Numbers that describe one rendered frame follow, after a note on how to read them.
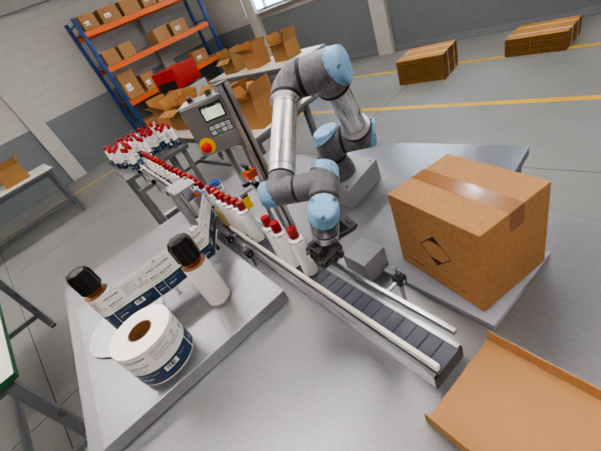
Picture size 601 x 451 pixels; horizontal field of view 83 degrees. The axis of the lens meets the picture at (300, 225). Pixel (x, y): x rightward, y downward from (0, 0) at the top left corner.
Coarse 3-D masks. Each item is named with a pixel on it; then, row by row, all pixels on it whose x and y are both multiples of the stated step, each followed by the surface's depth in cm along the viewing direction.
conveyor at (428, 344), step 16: (320, 272) 117; (336, 288) 109; (352, 288) 106; (336, 304) 104; (352, 304) 102; (368, 304) 99; (384, 304) 97; (384, 320) 93; (400, 320) 92; (384, 336) 90; (400, 336) 88; (416, 336) 86; (432, 336) 85; (432, 352) 82; (448, 352) 81
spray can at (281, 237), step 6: (270, 222) 114; (276, 222) 113; (276, 228) 113; (282, 228) 115; (276, 234) 114; (282, 234) 114; (276, 240) 115; (282, 240) 115; (282, 246) 116; (288, 246) 117; (282, 252) 119; (288, 252) 118; (288, 258) 120; (294, 258) 120; (294, 264) 122
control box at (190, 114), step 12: (204, 96) 119; (216, 96) 114; (180, 108) 117; (192, 108) 116; (192, 120) 118; (204, 120) 118; (216, 120) 119; (192, 132) 121; (204, 132) 121; (228, 132) 122; (216, 144) 124; (228, 144) 124
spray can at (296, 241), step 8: (288, 232) 106; (296, 232) 107; (288, 240) 110; (296, 240) 108; (304, 240) 110; (296, 248) 109; (304, 248) 110; (296, 256) 112; (304, 256) 111; (304, 264) 113; (312, 264) 114; (304, 272) 116; (312, 272) 116
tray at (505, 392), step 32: (480, 352) 83; (512, 352) 80; (480, 384) 77; (512, 384) 75; (544, 384) 73; (576, 384) 70; (448, 416) 74; (480, 416) 72; (512, 416) 70; (544, 416) 69; (576, 416) 67; (480, 448) 68; (512, 448) 66; (544, 448) 65; (576, 448) 63
